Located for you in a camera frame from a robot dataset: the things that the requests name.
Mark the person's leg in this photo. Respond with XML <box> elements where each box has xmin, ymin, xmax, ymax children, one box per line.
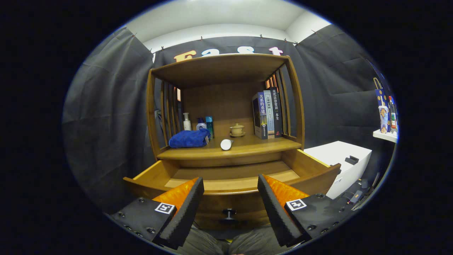
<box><xmin>228</xmin><ymin>225</ymin><xmax>283</xmax><ymax>255</ymax></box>
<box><xmin>173</xmin><ymin>227</ymin><xmax>230</xmax><ymax>255</ymax></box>

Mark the person's right leg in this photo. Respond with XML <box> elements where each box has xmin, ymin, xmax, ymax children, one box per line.
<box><xmin>228</xmin><ymin>225</ymin><xmax>283</xmax><ymax>255</ymax></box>

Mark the beige lidded teacup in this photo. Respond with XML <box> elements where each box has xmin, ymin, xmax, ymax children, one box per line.
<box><xmin>229</xmin><ymin>123</ymin><xmax>246</xmax><ymax>138</ymax></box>

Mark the wooden cabinet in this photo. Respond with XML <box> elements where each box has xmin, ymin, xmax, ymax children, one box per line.
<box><xmin>146</xmin><ymin>53</ymin><xmax>305</xmax><ymax>231</ymax></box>

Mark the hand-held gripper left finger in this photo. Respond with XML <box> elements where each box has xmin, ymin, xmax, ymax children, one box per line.
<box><xmin>106</xmin><ymin>177</ymin><xmax>205</xmax><ymax>250</ymax></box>

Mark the printed paper cup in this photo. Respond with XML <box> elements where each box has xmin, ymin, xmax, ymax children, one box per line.
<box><xmin>379</xmin><ymin>105</ymin><xmax>390</xmax><ymax>134</ymax></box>

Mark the white box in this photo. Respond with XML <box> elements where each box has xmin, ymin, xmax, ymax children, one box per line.
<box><xmin>304</xmin><ymin>141</ymin><xmax>373</xmax><ymax>200</ymax></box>

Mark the wooden countertop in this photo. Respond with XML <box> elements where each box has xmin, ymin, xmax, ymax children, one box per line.
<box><xmin>157</xmin><ymin>134</ymin><xmax>302</xmax><ymax>160</ymax></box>

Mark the black floor device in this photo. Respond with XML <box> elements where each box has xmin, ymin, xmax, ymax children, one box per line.
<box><xmin>349</xmin><ymin>179</ymin><xmax>371</xmax><ymax>205</ymax></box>

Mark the pale grey book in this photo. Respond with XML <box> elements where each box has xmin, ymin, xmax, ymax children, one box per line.
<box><xmin>264</xmin><ymin>90</ymin><xmax>275</xmax><ymax>138</ymax></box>

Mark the black drawer knob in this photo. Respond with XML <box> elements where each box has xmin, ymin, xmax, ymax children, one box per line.
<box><xmin>219</xmin><ymin>208</ymin><xmax>238</xmax><ymax>224</ymax></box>

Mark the red label water bottle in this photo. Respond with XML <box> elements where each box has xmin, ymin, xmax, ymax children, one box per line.
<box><xmin>388</xmin><ymin>96</ymin><xmax>397</xmax><ymax>134</ymax></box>

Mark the blue gold-dotted paper bag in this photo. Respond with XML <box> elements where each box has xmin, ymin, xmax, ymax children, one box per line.
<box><xmin>373</xmin><ymin>77</ymin><xmax>390</xmax><ymax>133</ymax></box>

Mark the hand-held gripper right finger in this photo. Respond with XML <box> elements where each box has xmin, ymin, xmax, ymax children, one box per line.
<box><xmin>257</xmin><ymin>174</ymin><xmax>358</xmax><ymax>248</ymax></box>

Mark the blue towel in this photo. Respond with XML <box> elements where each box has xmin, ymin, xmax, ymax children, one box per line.
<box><xmin>168</xmin><ymin>128</ymin><xmax>211</xmax><ymax>148</ymax></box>

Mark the white shelf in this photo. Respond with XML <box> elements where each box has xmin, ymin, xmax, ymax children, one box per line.
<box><xmin>373</xmin><ymin>129</ymin><xmax>398</xmax><ymax>143</ymax></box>

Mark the wooden drawer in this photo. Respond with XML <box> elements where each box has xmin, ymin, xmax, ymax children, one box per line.
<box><xmin>123</xmin><ymin>149</ymin><xmax>342</xmax><ymax>227</ymax></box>

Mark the person's left leg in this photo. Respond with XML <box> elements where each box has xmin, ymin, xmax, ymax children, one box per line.
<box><xmin>173</xmin><ymin>227</ymin><xmax>230</xmax><ymax>255</ymax></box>

